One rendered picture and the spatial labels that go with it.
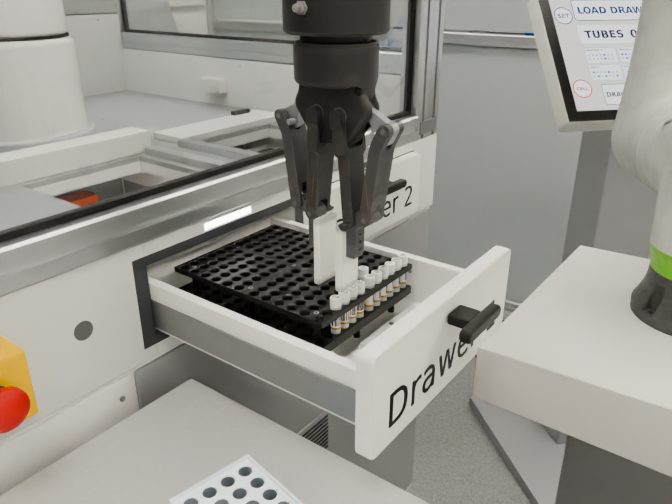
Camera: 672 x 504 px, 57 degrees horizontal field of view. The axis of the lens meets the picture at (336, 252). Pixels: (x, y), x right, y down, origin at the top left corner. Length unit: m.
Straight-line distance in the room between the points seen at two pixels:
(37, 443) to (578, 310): 0.64
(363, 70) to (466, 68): 1.89
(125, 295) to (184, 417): 0.15
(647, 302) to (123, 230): 0.61
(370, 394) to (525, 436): 1.38
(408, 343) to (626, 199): 1.08
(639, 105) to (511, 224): 1.59
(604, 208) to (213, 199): 1.02
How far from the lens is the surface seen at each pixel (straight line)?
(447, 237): 2.60
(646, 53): 0.90
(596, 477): 0.92
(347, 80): 0.53
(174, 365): 0.80
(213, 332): 0.67
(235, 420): 0.72
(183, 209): 0.74
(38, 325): 0.67
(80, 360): 0.71
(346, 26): 0.52
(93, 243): 0.68
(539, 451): 1.85
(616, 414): 0.70
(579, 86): 1.36
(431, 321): 0.59
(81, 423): 0.75
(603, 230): 1.58
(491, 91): 2.38
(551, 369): 0.70
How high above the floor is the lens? 1.21
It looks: 24 degrees down
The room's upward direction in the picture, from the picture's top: straight up
